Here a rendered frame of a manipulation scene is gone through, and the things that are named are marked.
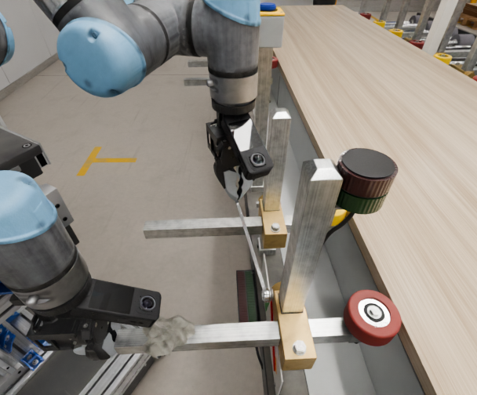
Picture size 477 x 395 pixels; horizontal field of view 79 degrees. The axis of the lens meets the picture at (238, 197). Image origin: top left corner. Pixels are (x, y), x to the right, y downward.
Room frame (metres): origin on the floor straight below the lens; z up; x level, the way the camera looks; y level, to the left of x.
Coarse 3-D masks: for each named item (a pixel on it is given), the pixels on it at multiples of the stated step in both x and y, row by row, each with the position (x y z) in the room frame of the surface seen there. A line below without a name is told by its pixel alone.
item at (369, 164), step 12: (348, 156) 0.26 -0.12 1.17; (360, 156) 0.26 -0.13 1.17; (372, 156) 0.26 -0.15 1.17; (384, 156) 0.26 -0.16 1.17; (348, 168) 0.24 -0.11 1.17; (360, 168) 0.24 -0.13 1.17; (372, 168) 0.24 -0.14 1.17; (384, 168) 0.24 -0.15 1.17; (348, 192) 0.23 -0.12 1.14; (348, 216) 0.25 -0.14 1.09; (336, 228) 0.25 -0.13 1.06
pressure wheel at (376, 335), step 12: (348, 300) 0.24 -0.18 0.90; (360, 300) 0.24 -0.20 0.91; (372, 300) 0.24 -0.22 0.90; (384, 300) 0.24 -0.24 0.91; (348, 312) 0.22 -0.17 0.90; (360, 312) 0.22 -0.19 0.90; (372, 312) 0.21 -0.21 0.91; (384, 312) 0.22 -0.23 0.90; (396, 312) 0.22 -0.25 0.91; (348, 324) 0.21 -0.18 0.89; (360, 324) 0.20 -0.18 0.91; (372, 324) 0.20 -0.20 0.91; (384, 324) 0.20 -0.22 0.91; (396, 324) 0.20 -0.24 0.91; (360, 336) 0.19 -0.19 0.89; (372, 336) 0.18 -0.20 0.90; (384, 336) 0.18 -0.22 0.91
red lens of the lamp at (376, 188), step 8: (344, 152) 0.27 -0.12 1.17; (392, 160) 0.26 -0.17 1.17; (344, 168) 0.24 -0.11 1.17; (344, 176) 0.24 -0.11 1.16; (352, 176) 0.23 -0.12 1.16; (360, 176) 0.23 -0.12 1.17; (392, 176) 0.23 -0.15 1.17; (344, 184) 0.24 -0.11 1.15; (352, 184) 0.23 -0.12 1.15; (360, 184) 0.23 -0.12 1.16; (368, 184) 0.22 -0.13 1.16; (376, 184) 0.22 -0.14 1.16; (384, 184) 0.22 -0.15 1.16; (352, 192) 0.23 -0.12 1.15; (360, 192) 0.23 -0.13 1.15; (368, 192) 0.22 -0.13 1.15; (376, 192) 0.22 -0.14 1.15; (384, 192) 0.23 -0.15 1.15
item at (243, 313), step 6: (240, 276) 0.41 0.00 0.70; (240, 282) 0.39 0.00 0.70; (240, 288) 0.38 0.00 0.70; (240, 294) 0.36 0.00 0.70; (240, 300) 0.35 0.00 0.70; (240, 306) 0.33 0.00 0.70; (246, 306) 0.33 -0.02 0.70; (240, 312) 0.32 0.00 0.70; (246, 312) 0.32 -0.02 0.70; (240, 318) 0.30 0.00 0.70; (246, 318) 0.30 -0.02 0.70
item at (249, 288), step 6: (246, 276) 0.41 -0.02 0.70; (252, 276) 0.41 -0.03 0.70; (246, 282) 0.39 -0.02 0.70; (252, 282) 0.39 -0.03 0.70; (246, 288) 0.38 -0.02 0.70; (252, 288) 0.38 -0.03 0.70; (252, 294) 0.36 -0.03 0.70; (252, 300) 0.35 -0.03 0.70; (252, 306) 0.33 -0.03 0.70; (252, 312) 0.32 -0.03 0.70; (252, 318) 0.30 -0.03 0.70
